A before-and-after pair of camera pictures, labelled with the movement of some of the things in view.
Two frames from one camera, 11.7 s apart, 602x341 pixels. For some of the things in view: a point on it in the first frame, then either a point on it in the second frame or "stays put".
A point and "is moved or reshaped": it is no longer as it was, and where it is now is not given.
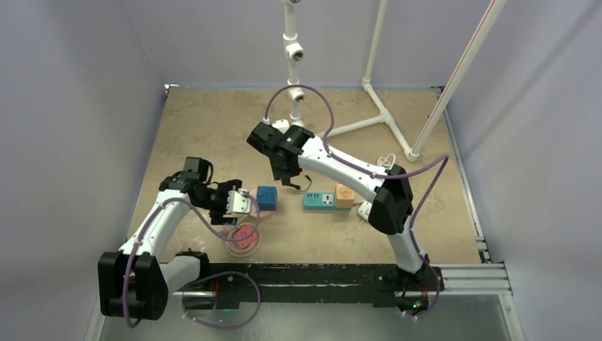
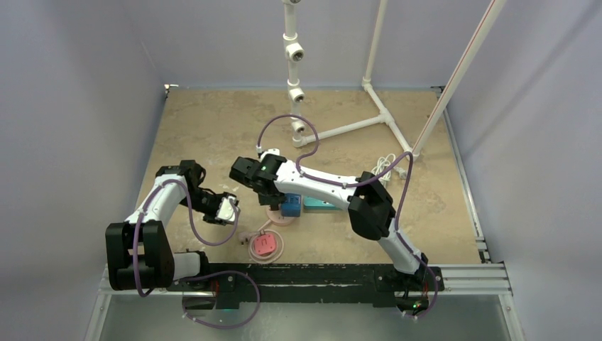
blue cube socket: x=267 y=198 is moved or reshaped
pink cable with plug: x=245 y=247 to x=265 y=246
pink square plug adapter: x=242 y=231 is moved or reshaped
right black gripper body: x=286 y=166 to x=271 y=197
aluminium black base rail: x=226 y=285 stays put
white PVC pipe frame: x=295 y=53 stays put
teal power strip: x=321 y=201 stays put
